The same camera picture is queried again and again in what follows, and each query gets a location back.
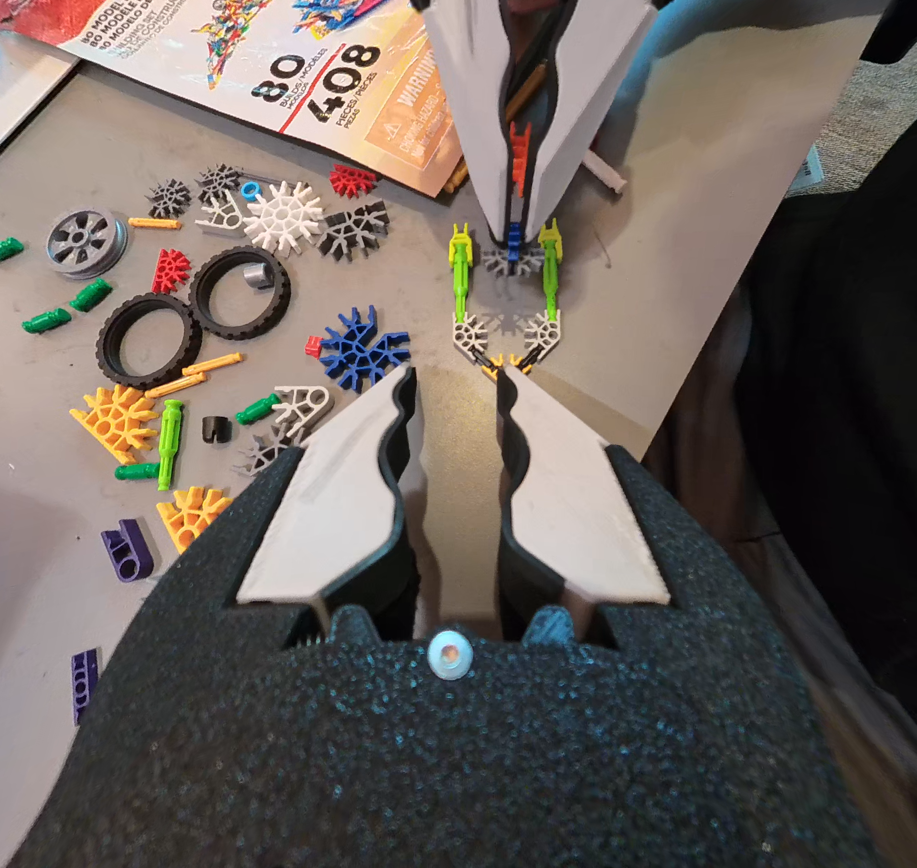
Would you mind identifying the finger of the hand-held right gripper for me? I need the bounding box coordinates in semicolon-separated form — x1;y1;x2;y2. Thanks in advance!
525;0;660;246
423;0;520;249

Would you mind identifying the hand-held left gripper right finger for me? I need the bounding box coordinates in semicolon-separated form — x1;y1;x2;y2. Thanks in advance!
496;366;672;618

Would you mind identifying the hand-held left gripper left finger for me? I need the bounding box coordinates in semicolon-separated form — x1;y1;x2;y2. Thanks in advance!
236;365;418;618

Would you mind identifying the long yellow rod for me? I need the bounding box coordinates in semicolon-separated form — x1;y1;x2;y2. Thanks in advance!
440;62;549;195

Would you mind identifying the orange ladder piece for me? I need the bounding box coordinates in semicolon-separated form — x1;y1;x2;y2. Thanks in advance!
510;123;533;199

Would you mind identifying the dark grey connector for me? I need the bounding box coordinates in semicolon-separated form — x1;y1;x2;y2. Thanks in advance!
231;427;309;478

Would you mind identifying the red connector with white rod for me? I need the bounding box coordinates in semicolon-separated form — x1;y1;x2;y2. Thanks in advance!
512;0;628;195

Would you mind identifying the light grey fan connector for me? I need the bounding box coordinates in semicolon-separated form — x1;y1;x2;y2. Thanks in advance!
195;189;248;236
272;384;334;439

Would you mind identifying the yellow half connector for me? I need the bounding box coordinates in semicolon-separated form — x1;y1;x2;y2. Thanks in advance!
69;384;160;464
156;486;234;554

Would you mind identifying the small red snowflake connector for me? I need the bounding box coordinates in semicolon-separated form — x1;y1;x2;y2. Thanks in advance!
330;163;378;199

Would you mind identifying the blue connector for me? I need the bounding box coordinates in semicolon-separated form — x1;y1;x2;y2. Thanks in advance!
319;305;411;392

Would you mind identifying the lime green rod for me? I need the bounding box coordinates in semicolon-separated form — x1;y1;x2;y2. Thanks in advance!
158;398;185;491

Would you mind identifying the large black connector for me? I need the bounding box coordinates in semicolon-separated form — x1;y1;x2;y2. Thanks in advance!
317;199;391;262

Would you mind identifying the purple clip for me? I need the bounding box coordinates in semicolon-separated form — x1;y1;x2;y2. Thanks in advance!
100;519;155;582

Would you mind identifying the white snowflake connector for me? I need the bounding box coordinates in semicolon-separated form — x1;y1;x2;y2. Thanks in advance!
242;180;325;256

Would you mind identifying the printed paper sheet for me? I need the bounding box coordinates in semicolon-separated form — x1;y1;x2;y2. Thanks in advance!
790;146;825;197

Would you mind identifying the black tyre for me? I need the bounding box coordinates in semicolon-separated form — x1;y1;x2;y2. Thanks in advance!
188;245;291;341
96;291;203;390

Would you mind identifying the small dark snowflake connector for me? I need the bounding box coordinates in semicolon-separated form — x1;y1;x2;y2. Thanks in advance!
147;179;193;219
197;163;241;203

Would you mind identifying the red half connector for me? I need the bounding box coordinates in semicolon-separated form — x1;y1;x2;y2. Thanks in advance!
152;248;193;294

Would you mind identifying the purple flat piece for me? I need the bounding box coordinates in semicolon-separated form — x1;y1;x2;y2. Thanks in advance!
72;647;100;726

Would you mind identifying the grey wheel hub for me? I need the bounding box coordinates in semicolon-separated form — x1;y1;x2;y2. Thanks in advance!
45;207;130;280

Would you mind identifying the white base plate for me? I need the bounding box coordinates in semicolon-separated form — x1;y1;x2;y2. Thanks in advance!
0;51;80;145

